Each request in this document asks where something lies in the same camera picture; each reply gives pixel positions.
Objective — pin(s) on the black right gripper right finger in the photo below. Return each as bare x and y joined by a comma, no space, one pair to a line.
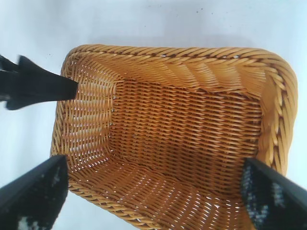
275,198

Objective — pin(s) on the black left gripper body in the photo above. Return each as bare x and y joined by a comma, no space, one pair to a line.
6,79

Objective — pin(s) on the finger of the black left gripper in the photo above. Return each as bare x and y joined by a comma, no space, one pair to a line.
40,88

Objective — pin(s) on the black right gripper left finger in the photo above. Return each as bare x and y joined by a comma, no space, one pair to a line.
33,198

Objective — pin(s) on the brown woven wicker basket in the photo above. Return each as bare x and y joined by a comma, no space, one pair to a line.
180,119

